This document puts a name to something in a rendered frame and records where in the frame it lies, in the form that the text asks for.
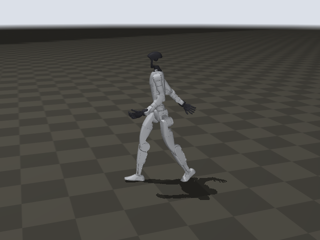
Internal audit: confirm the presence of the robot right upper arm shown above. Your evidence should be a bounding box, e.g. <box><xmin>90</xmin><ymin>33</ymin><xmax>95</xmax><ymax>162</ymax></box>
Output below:
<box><xmin>165</xmin><ymin>80</ymin><xmax>172</xmax><ymax>95</ymax></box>

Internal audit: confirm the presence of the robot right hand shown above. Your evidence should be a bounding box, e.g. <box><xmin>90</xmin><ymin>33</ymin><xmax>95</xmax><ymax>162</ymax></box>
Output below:
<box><xmin>179</xmin><ymin>100</ymin><xmax>196</xmax><ymax>115</ymax></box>

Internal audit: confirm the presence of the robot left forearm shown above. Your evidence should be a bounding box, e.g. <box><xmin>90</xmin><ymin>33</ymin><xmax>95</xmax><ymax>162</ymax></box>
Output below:
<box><xmin>144</xmin><ymin>95</ymin><xmax>164</xmax><ymax>116</ymax></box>

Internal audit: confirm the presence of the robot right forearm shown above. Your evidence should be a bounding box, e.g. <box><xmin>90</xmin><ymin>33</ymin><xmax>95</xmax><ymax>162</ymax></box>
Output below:
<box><xmin>169</xmin><ymin>89</ymin><xmax>184</xmax><ymax>105</ymax></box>

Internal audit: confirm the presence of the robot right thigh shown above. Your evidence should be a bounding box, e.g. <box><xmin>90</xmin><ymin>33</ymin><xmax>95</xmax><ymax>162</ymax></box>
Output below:
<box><xmin>139</xmin><ymin>112</ymin><xmax>158</xmax><ymax>152</ymax></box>

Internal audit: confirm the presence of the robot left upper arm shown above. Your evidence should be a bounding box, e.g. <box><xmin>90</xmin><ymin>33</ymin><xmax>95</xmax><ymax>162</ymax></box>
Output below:
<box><xmin>152</xmin><ymin>73</ymin><xmax>165</xmax><ymax>99</ymax></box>

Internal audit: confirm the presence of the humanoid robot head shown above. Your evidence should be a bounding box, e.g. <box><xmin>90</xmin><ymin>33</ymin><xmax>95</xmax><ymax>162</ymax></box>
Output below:
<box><xmin>147</xmin><ymin>51</ymin><xmax>162</xmax><ymax>72</ymax></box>

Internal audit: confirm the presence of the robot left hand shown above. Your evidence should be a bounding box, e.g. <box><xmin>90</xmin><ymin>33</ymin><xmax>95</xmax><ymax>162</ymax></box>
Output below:
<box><xmin>128</xmin><ymin>108</ymin><xmax>148</xmax><ymax>119</ymax></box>

